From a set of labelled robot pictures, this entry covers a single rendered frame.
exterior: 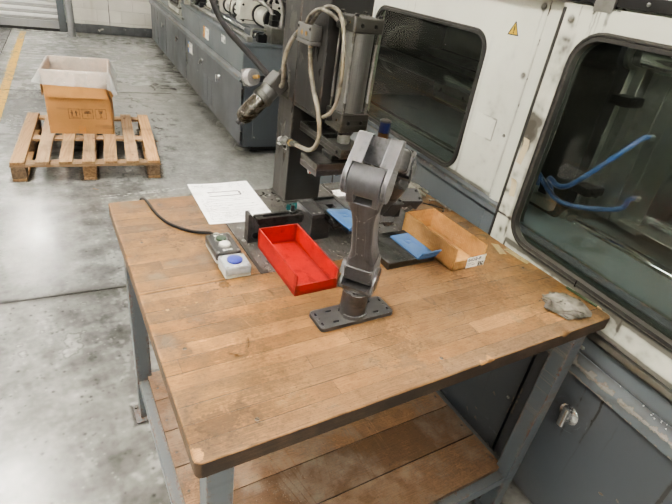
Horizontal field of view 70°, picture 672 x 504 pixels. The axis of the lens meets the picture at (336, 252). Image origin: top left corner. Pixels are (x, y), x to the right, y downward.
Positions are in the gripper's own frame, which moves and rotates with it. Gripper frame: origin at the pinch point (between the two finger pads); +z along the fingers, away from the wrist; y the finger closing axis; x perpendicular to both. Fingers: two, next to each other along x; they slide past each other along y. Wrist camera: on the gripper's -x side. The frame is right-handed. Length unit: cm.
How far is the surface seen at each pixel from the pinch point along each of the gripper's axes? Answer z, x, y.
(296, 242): 16.7, 11.7, 6.0
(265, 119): 197, -100, 252
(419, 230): 5.7, -25.0, 1.7
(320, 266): 8.9, 11.4, -6.7
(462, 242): 2.7, -36.8, -5.2
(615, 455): 10, -63, -75
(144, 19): 489, -96, 799
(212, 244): 17.0, 36.3, 6.7
